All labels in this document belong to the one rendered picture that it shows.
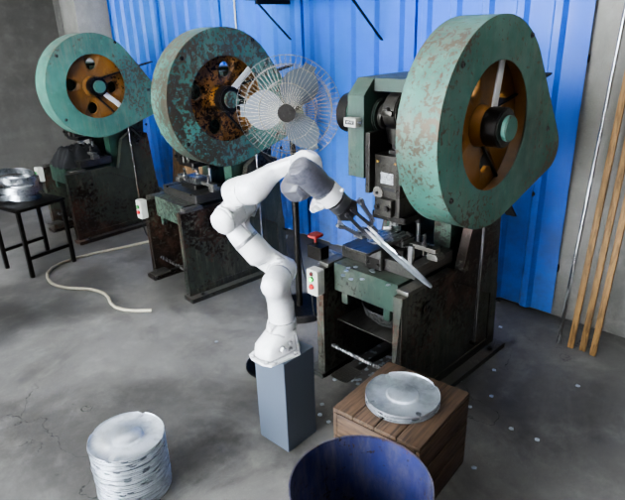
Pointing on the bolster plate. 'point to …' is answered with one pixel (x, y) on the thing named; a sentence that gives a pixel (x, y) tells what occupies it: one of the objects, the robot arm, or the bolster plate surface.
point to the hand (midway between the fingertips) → (374, 235)
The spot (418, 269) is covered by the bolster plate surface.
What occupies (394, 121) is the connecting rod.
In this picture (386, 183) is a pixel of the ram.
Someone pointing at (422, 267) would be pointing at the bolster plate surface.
